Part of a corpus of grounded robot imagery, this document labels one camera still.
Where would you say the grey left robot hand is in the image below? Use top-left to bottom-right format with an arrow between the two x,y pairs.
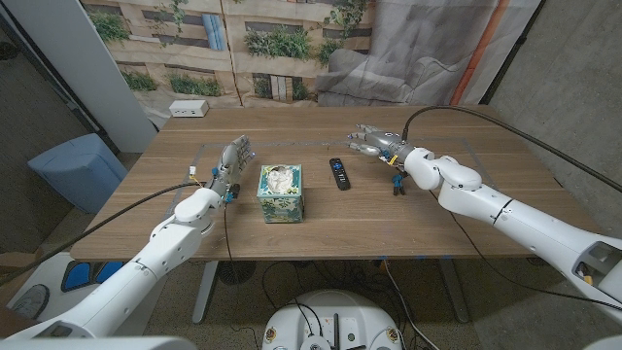
203,134 -> 257,195

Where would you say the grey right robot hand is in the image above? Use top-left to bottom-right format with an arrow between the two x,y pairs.
346,123 -> 417,166

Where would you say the black TV remote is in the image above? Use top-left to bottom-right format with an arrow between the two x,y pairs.
328,157 -> 352,192

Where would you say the leaf print tissue box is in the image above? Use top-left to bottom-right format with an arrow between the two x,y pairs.
256,163 -> 305,225

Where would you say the white power strip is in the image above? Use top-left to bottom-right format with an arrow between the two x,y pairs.
168,99 -> 210,119

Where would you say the black round floor base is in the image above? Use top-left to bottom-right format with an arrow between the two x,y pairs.
217,261 -> 258,287

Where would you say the printed fabric backdrop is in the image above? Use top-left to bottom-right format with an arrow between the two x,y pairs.
80,0 -> 543,130

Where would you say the white table leg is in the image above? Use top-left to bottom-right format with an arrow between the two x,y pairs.
191,261 -> 220,326
438,257 -> 470,325

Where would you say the blue plastic bin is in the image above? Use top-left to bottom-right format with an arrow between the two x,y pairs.
27,132 -> 129,215

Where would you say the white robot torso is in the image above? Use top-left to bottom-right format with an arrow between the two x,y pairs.
261,289 -> 404,350

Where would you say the white blue floor device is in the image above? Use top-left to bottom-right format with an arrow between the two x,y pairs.
9,252 -> 127,322

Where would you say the white robot chest cover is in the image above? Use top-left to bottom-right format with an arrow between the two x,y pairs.
0,335 -> 198,350

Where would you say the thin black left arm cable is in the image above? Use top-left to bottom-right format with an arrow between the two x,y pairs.
222,199 -> 234,266

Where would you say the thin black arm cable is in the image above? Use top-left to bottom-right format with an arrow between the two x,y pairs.
222,199 -> 234,266
430,189 -> 622,312

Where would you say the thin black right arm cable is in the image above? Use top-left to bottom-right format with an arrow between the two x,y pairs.
430,189 -> 622,312

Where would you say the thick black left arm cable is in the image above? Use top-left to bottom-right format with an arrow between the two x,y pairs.
0,181 -> 203,288

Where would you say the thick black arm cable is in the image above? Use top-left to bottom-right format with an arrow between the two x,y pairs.
400,104 -> 622,194
0,181 -> 203,288

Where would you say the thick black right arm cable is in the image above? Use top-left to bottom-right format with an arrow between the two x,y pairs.
400,104 -> 622,194

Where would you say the black backdrop frame pole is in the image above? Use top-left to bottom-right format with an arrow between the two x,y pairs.
479,0 -> 547,105

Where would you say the white floor cable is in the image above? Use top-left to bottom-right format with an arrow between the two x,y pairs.
382,260 -> 432,350

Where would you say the white wall panel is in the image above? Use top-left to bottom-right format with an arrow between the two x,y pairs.
0,0 -> 159,155

